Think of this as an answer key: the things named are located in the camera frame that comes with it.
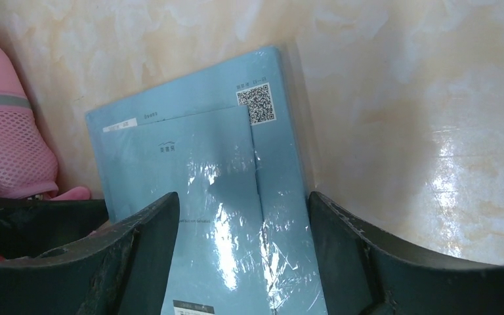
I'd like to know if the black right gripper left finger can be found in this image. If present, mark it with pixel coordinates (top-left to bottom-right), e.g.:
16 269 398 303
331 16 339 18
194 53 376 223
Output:
0 192 180 314

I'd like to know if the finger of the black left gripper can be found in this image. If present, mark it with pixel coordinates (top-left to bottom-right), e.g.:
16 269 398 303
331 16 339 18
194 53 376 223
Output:
0 198 108 259

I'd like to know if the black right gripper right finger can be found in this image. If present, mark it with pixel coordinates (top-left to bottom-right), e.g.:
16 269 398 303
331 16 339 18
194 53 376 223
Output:
308 192 504 314

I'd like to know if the pink student backpack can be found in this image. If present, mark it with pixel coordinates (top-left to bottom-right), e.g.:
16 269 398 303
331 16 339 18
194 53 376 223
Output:
0 48 91 262

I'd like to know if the light blue notebook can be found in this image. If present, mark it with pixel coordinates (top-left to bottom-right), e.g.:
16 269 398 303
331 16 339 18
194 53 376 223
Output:
85 46 327 314

